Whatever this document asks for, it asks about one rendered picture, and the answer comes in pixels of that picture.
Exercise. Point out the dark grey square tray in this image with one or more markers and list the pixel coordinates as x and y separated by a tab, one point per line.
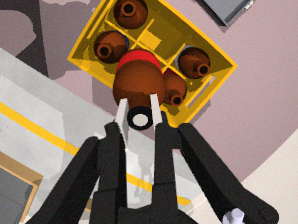
225	11

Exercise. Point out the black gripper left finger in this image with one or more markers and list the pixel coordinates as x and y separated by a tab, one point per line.
67	200

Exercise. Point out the yellow divided crate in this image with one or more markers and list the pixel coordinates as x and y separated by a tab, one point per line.
163	40

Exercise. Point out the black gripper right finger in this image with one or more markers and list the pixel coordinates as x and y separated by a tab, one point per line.
225	194

